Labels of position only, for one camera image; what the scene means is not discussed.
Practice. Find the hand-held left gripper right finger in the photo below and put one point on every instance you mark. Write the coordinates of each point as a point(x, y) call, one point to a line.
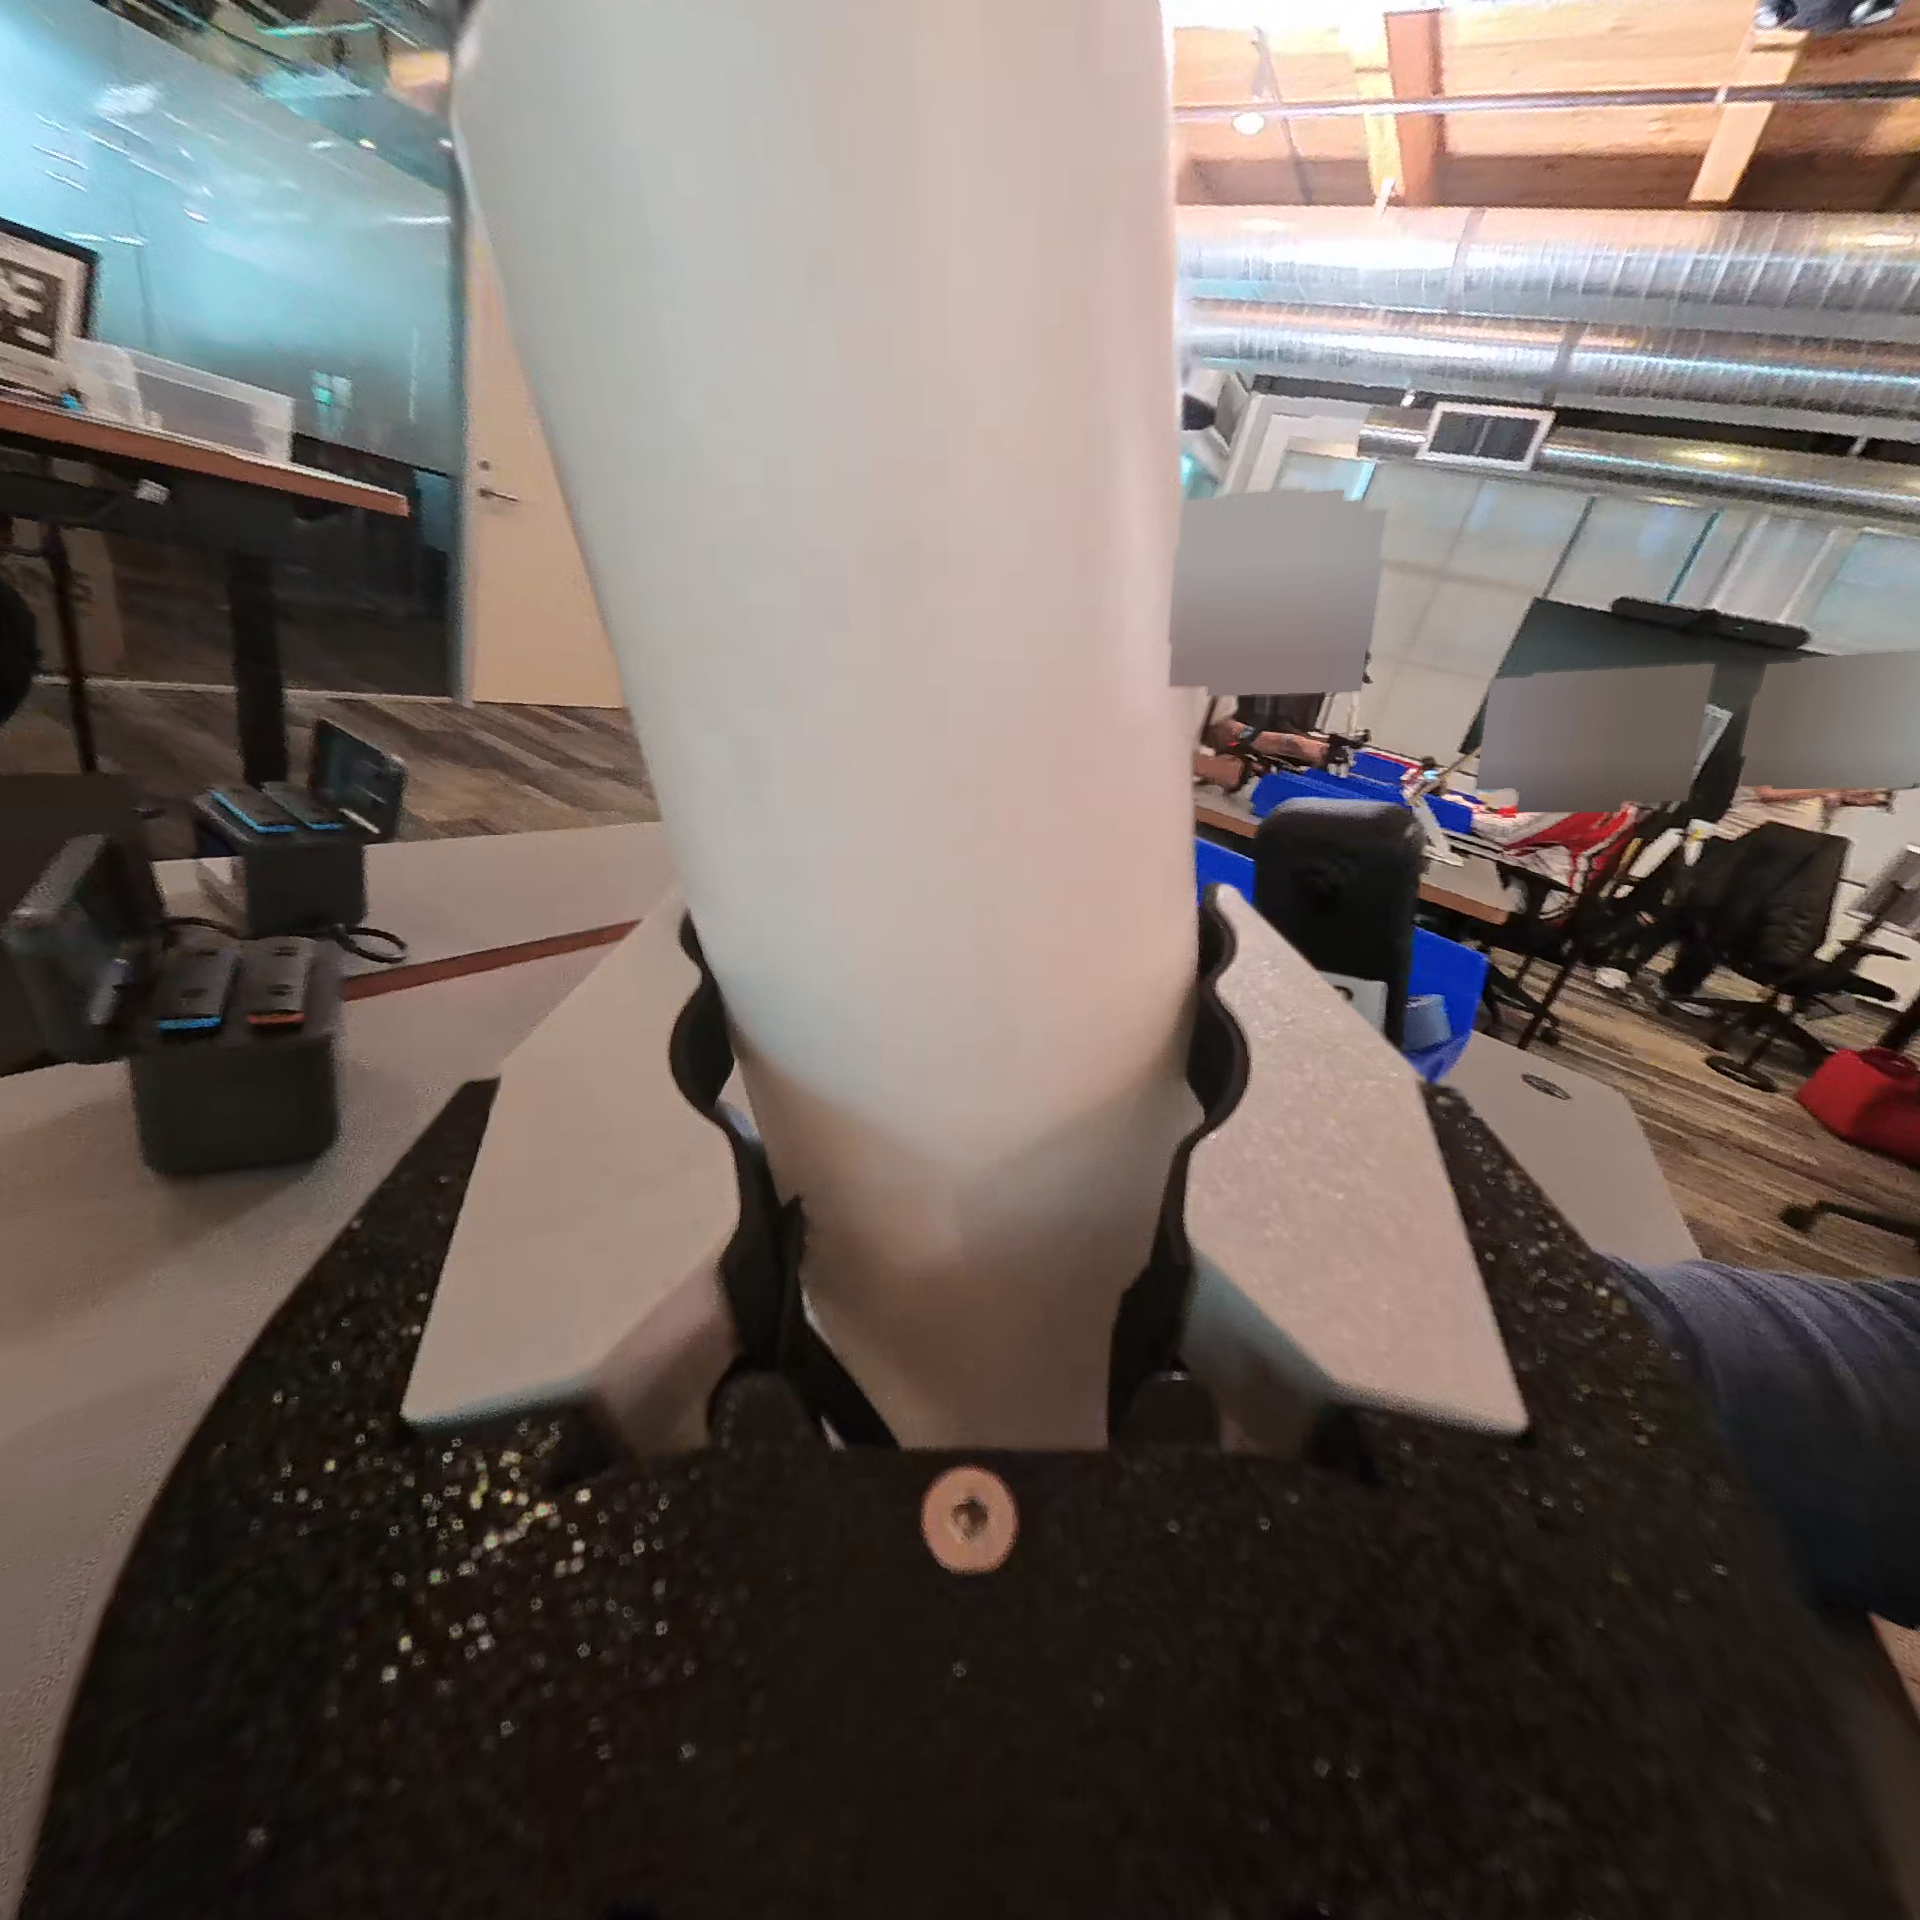
point(1338, 1199)

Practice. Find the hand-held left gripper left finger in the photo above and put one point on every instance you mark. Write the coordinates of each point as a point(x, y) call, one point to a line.
point(570, 1199)

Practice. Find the blue bin with tag sticker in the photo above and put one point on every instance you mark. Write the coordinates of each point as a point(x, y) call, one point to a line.
point(1449, 996)

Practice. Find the white bottle with black cap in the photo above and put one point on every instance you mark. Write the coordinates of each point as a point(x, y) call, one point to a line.
point(868, 598)

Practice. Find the small blue plastic bin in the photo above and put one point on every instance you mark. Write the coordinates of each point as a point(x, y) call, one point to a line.
point(1320, 791)

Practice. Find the red and white jacket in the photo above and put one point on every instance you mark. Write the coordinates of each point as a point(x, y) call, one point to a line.
point(1576, 846)

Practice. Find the grey battery charger case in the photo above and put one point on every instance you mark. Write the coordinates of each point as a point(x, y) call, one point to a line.
point(239, 1095)
point(301, 887)

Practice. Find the office chair with black jacket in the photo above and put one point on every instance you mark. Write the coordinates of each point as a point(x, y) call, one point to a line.
point(1772, 898)

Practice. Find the red bag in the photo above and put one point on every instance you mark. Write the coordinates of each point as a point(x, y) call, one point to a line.
point(1868, 1103)

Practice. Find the white door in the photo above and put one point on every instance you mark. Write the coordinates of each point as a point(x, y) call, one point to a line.
point(523, 523)

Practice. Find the brown edged work table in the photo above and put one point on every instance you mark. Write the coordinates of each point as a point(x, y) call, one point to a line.
point(225, 472)

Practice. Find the clear plastic container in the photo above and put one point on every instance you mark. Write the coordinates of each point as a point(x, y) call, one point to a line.
point(195, 407)

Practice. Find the framed tag sign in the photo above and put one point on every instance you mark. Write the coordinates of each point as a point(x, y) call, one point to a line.
point(38, 309)

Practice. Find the white duct vent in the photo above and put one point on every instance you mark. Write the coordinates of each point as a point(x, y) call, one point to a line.
point(1482, 437)

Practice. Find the large silver air duct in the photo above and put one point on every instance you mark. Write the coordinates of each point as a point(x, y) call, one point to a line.
point(1649, 263)

